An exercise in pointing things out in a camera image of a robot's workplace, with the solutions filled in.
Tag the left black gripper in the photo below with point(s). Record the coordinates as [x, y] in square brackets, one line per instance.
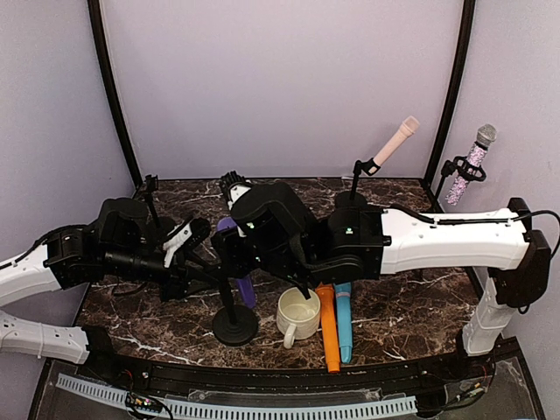
[180, 275]

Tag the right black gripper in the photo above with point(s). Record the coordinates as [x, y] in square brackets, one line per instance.
[232, 262]

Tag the purple toy microphone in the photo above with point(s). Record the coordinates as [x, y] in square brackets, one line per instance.
[245, 284]

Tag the black stand of blue microphone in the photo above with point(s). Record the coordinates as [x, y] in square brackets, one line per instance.
[153, 197]

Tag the black stand of purple microphone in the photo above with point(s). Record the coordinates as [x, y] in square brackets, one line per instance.
[233, 325]

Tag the orange toy microphone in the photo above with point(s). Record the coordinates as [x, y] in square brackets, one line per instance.
[329, 328]

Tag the blue toy microphone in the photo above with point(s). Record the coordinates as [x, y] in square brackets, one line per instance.
[344, 321]

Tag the black stand of pink microphone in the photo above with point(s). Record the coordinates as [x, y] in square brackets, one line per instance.
[353, 198]

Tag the pink toy microphone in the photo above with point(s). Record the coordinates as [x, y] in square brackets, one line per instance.
[407, 129]

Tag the black tripod microphone stand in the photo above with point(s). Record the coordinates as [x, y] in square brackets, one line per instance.
[459, 166]

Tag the silver glitter microphone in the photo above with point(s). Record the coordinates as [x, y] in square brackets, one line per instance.
[486, 136]

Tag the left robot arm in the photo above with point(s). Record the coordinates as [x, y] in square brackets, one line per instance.
[121, 242]

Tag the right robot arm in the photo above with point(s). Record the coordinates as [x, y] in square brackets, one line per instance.
[276, 232]

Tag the white ceramic mug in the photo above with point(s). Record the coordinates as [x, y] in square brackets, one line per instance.
[297, 317]

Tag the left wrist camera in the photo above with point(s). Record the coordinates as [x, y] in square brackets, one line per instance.
[189, 233]

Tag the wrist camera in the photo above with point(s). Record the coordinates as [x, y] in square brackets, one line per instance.
[189, 233]
[233, 186]

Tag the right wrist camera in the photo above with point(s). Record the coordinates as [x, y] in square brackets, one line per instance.
[233, 186]

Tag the white cable duct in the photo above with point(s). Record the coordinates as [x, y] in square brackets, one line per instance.
[207, 405]

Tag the black front rail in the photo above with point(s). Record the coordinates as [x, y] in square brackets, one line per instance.
[424, 375]

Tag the left black frame post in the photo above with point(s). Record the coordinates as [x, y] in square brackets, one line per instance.
[102, 52]

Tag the black frame post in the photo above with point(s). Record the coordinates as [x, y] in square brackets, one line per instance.
[452, 94]
[102, 52]

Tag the right black frame post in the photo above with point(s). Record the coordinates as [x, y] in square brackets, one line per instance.
[452, 94]

